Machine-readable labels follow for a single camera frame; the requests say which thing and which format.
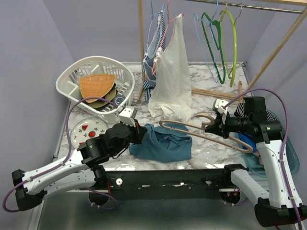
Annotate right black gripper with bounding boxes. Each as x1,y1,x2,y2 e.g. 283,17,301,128
205,110,251,138

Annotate beige wooden hanger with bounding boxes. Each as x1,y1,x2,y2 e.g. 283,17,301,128
159,113,253,154

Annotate teal blue tank top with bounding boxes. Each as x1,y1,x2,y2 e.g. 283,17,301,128
129,123,192,163

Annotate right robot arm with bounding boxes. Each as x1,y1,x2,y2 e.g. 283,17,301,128
205,97,307,229

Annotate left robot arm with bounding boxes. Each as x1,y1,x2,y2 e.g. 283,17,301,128
12,119,147,211

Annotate white tank top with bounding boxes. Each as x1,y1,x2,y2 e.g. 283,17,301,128
148,14,194,122

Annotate lime green hanger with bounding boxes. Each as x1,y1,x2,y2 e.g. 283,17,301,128
219,3,237,87

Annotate dark green plastic hanger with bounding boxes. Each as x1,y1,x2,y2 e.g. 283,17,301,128
201,12,226,84

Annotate light blue plastic hanger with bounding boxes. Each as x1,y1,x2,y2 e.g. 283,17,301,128
193,0,219,83

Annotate black white striped garment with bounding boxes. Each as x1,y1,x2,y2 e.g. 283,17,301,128
234,101,283,132

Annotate bright blue garment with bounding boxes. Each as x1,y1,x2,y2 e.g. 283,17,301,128
238,133,257,152

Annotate dark plates in basket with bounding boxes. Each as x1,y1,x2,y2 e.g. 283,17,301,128
85,84,126,112

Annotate pink garment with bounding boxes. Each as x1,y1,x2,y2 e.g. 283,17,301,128
253,150,263,165

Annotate teal plastic bin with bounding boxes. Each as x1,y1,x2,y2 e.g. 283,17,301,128
236,109,300,179

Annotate blue striped garment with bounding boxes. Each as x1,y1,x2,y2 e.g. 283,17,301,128
142,10,166,103

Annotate watermelon pattern plate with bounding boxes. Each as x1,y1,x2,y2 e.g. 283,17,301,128
70,117,108,149

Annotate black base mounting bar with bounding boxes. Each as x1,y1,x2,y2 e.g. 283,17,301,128
79,164,243,201

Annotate white plastic laundry basket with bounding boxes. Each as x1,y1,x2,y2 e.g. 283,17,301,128
56,56,135,123

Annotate orange woven mat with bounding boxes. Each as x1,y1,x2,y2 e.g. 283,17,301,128
79,74,116,98

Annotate wooden clothes rack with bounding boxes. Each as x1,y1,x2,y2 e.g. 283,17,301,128
137,0,307,102

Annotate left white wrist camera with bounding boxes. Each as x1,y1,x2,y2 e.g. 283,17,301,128
118,106,137,127

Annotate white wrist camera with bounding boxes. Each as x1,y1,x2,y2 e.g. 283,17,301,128
118,106,137,127
212,98,228,115

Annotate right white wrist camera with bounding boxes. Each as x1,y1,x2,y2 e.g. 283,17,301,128
212,98,228,115

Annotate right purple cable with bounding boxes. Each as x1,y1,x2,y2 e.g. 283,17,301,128
223,88,304,230

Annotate pink wire hanger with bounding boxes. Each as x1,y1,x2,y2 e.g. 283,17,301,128
152,0,185,74

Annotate light blue wire hanger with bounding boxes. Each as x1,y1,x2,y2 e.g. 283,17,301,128
145,1,165,58

